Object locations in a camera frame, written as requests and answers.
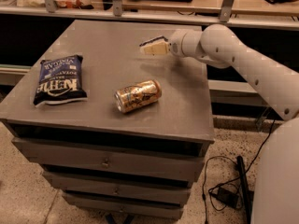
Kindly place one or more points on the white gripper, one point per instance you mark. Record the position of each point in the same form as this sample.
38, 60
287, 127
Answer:
176, 44

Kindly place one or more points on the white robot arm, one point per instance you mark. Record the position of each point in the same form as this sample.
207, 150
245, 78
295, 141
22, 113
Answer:
276, 196

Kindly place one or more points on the orange gold soda can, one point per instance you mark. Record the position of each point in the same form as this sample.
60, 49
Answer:
138, 95

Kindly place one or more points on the grey drawer cabinet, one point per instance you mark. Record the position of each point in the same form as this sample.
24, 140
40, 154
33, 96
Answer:
179, 123

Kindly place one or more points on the blue kettle chips bag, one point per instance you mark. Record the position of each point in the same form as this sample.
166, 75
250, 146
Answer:
60, 81

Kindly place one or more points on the top grey drawer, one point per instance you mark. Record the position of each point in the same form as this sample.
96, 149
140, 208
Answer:
110, 159

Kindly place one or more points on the grey drawer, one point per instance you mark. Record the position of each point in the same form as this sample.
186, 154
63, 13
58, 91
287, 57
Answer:
122, 206
117, 188
110, 159

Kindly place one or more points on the middle grey drawer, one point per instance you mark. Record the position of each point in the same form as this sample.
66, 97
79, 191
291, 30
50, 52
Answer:
117, 188

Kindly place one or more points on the black floor bar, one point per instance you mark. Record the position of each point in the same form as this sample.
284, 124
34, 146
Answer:
246, 193

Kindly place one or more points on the black power adapter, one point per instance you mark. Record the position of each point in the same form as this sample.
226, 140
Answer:
227, 197

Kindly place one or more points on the bottom grey drawer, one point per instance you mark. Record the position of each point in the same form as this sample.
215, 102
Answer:
122, 206

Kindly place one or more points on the metal window rail frame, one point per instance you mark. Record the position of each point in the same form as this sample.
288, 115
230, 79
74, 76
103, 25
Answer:
234, 13

